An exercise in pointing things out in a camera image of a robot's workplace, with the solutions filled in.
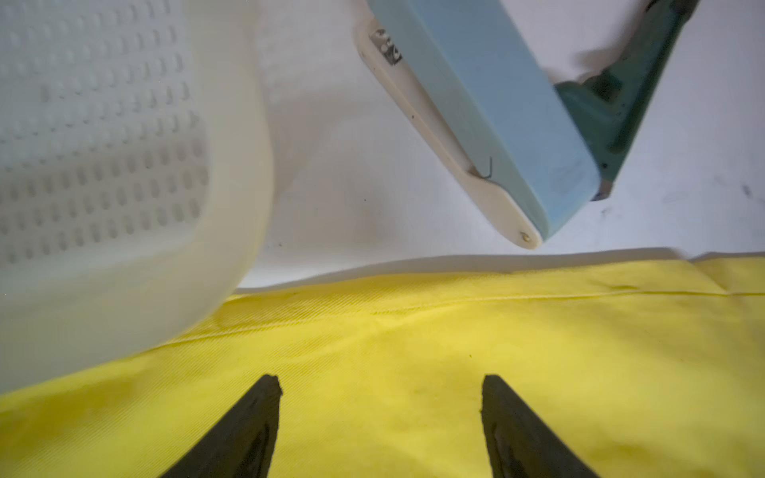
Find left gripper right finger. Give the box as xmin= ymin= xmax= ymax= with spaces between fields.
xmin=481 ymin=376 xmax=597 ymax=478

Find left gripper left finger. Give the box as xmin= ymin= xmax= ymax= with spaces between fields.
xmin=163 ymin=374 xmax=282 ymax=478

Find yellow trousers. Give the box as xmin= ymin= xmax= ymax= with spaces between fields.
xmin=1 ymin=257 xmax=764 ymax=477

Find white plastic basket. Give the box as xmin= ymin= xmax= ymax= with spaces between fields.
xmin=1 ymin=1 xmax=275 ymax=392

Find green pipe wrench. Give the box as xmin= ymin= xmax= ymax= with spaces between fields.
xmin=555 ymin=0 xmax=698 ymax=201

